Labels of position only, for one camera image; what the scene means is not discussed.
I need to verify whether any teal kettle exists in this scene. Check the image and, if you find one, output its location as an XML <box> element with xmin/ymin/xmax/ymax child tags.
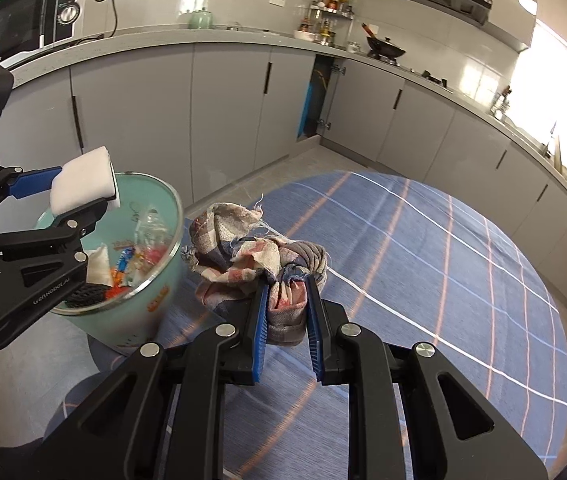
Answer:
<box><xmin>187</xmin><ymin>6</ymin><xmax>214</xmax><ymax>30</ymax></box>

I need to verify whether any metal spice rack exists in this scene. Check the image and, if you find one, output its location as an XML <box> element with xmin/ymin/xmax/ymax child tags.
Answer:
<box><xmin>297</xmin><ymin>0</ymin><xmax>355</xmax><ymax>45</ymax></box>

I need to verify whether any gas stove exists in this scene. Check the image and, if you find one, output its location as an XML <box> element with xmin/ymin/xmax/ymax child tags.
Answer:
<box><xmin>378</xmin><ymin>57</ymin><xmax>451</xmax><ymax>88</ymax></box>

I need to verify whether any crumpled white tissue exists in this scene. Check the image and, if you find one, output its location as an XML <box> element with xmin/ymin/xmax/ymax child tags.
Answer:
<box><xmin>86</xmin><ymin>242</ymin><xmax>114</xmax><ymax>285</ymax></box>

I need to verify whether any blue plaid tablecloth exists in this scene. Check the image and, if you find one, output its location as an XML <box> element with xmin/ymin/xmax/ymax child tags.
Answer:
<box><xmin>46</xmin><ymin>170</ymin><xmax>567</xmax><ymax>480</ymax></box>

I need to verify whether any group of condiment bottles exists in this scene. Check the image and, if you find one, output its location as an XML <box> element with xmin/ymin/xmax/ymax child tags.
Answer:
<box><xmin>299</xmin><ymin>0</ymin><xmax>353</xmax><ymax>43</ymax></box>

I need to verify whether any white sponge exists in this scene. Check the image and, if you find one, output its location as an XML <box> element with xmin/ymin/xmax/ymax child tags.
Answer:
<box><xmin>50</xmin><ymin>146</ymin><xmax>117</xmax><ymax>216</ymax></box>

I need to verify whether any plaid cloth rag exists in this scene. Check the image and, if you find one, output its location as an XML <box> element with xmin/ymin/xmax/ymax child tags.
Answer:
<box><xmin>182</xmin><ymin>202</ymin><xmax>329</xmax><ymax>346</ymax></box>

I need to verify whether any clear plastic bag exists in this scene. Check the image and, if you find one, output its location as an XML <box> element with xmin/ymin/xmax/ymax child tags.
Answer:
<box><xmin>131</xmin><ymin>205</ymin><xmax>174</xmax><ymax>251</ymax></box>

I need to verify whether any black mesh scrubber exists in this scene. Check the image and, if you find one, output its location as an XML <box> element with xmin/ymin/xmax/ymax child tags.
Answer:
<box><xmin>66</xmin><ymin>282</ymin><xmax>109</xmax><ymax>309</ymax></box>

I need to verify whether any black power cable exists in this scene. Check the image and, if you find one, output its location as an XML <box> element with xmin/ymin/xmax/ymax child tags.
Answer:
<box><xmin>84</xmin><ymin>0</ymin><xmax>117</xmax><ymax>40</ymax></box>

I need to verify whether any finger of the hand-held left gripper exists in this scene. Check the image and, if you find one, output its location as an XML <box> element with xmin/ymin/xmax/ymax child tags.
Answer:
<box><xmin>0</xmin><ymin>199</ymin><xmax>110</xmax><ymax>321</ymax></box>
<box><xmin>0</xmin><ymin>159</ymin><xmax>64</xmax><ymax>223</ymax></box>

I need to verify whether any bright window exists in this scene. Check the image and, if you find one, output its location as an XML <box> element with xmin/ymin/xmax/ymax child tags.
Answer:
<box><xmin>511</xmin><ymin>19</ymin><xmax>567</xmax><ymax>158</ymax></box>

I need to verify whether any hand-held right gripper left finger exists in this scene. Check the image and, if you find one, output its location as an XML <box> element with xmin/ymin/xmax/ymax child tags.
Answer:
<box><xmin>21</xmin><ymin>280</ymin><xmax>270</xmax><ymax>480</ymax></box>

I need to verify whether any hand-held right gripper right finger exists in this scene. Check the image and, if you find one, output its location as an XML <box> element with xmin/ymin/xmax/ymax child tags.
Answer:
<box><xmin>305</xmin><ymin>280</ymin><xmax>549</xmax><ymax>480</ymax></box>

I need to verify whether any metal utensil holder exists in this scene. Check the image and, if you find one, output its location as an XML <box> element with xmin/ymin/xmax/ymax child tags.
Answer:
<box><xmin>488</xmin><ymin>87</ymin><xmax>511</xmax><ymax>118</ymax></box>

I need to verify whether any black wok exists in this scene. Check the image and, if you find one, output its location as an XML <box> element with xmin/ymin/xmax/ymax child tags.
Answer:
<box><xmin>361</xmin><ymin>22</ymin><xmax>407</xmax><ymax>59</ymax></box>

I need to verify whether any teal plastic bin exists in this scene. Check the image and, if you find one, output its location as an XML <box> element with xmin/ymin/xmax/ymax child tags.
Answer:
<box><xmin>34</xmin><ymin>173</ymin><xmax>184</xmax><ymax>352</ymax></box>

